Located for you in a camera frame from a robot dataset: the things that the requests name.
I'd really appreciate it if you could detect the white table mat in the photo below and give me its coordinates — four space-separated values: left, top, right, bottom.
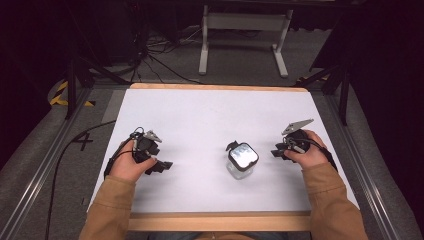
87 87 360 214

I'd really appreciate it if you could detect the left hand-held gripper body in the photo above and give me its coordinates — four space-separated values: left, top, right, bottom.
129 126 163 164

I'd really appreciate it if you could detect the bundle of floor cables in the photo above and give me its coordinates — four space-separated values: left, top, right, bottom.
129 23 208 86

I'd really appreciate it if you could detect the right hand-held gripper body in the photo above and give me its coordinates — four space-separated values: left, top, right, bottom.
280 118 315 154

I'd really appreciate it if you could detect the person's left hand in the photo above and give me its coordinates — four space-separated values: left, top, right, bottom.
109 139 158 184

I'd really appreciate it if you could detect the person's right hand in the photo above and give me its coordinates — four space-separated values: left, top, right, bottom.
283 129 331 173

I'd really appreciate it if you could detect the white metal stand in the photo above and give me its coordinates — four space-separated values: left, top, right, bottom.
198 4 294 79

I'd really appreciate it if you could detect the black metal stand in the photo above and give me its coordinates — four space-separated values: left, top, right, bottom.
293 56 351 127
65 53 131 120

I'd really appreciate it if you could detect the clear jar with black lid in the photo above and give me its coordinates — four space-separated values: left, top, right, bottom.
225 140 260 181

